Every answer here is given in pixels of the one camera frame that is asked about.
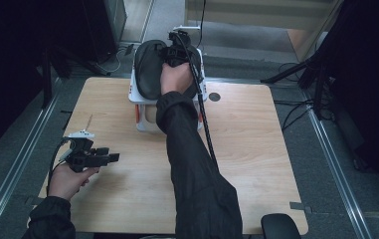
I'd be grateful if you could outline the dark cabinet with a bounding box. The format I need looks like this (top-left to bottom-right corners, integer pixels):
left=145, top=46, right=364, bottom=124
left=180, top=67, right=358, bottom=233
left=81, top=0, right=128, bottom=64

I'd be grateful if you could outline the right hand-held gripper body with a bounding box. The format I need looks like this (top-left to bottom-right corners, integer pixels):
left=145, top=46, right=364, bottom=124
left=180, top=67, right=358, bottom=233
left=162, top=25, right=201, bottom=67

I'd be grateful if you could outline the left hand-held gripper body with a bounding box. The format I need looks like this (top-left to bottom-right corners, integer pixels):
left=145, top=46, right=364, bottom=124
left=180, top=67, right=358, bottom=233
left=65, top=129, right=105, bottom=173

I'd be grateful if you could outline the cream perforated clog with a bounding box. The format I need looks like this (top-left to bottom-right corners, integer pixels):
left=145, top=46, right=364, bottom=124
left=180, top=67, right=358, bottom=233
left=144, top=105, right=159, bottom=124

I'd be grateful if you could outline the white shoe rack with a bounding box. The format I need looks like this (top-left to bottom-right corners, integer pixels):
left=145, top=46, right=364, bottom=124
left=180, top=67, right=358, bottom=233
left=127, top=47, right=209, bottom=133

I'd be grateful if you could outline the black tripod stand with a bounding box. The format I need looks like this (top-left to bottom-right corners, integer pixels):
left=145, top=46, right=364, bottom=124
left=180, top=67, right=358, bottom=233
left=260, top=33, right=344, bottom=120

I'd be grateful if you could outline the dark curtain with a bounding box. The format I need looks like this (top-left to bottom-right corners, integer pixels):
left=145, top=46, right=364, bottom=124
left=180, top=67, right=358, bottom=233
left=327, top=0, right=379, bottom=193
left=0, top=0, right=47, bottom=158

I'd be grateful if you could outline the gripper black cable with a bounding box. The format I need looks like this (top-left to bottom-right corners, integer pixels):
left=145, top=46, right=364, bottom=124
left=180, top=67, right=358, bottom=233
left=46, top=137, right=76, bottom=197
left=173, top=31, right=221, bottom=172

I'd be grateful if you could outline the person's right hand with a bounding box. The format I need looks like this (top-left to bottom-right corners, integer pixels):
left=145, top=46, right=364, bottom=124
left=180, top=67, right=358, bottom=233
left=159, top=63, right=195, bottom=97

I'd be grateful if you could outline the black floor cable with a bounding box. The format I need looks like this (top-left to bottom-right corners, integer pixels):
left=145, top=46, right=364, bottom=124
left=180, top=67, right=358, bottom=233
left=274, top=98, right=335, bottom=132

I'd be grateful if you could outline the white floor cable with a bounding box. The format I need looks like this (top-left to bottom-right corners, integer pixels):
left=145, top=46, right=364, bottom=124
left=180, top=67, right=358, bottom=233
left=95, top=49, right=126, bottom=76

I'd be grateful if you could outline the person's left hand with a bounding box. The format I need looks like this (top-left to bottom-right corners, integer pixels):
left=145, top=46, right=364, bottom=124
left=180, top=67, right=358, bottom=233
left=47, top=162, right=100, bottom=202

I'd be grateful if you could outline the metal floor rail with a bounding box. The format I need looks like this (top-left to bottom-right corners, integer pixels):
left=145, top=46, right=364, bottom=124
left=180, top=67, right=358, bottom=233
left=0, top=78, right=62, bottom=239
left=302, top=93, right=374, bottom=239

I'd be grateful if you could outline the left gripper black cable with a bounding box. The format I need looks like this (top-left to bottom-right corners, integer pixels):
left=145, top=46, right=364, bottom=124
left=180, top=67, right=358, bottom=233
left=46, top=137, right=76, bottom=197

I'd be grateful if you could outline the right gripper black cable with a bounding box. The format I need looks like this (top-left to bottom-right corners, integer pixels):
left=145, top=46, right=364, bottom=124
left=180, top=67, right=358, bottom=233
left=173, top=31, right=221, bottom=172

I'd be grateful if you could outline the black hanging cable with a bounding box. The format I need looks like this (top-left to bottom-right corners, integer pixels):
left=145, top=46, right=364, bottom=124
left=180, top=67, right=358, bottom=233
left=196, top=0, right=208, bottom=51

